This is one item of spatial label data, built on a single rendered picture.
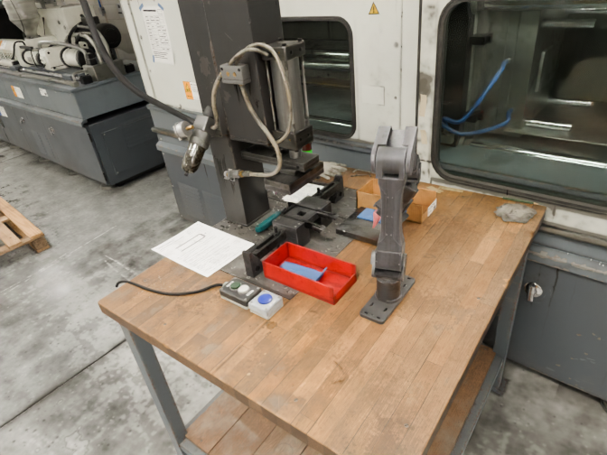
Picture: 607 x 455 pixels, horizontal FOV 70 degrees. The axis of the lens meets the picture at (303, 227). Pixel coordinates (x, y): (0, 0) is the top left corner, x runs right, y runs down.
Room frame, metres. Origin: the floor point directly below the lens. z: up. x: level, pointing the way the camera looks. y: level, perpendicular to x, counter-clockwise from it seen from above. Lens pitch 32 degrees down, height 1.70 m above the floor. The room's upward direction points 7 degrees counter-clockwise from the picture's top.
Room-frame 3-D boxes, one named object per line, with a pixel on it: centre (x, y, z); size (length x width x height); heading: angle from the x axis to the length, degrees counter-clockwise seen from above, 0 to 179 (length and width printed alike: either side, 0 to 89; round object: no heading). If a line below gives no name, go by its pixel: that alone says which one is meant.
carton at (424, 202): (1.36, -0.34, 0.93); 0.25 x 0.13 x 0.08; 50
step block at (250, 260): (1.08, 0.16, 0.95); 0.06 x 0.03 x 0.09; 140
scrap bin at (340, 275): (1.01, 0.00, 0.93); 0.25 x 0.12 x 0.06; 50
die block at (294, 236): (1.27, 0.00, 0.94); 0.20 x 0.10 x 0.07; 140
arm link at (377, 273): (0.90, -0.21, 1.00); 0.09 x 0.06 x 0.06; 66
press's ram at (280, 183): (1.30, 0.06, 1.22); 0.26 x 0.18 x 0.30; 50
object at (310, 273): (1.03, 0.03, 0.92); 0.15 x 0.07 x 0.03; 54
